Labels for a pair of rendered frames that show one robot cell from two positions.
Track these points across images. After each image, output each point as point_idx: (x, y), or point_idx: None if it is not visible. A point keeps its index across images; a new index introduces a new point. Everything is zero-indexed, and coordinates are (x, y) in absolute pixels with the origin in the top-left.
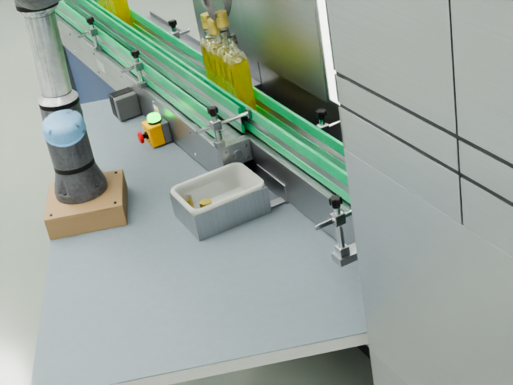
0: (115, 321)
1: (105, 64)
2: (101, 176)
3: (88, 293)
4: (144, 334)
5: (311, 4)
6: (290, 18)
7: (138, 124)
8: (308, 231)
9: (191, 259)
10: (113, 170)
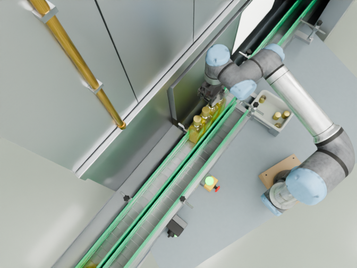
0: (353, 123)
1: (134, 266)
2: (284, 170)
3: None
4: (354, 107)
5: (237, 24)
6: None
7: (188, 210)
8: None
9: None
10: (264, 177)
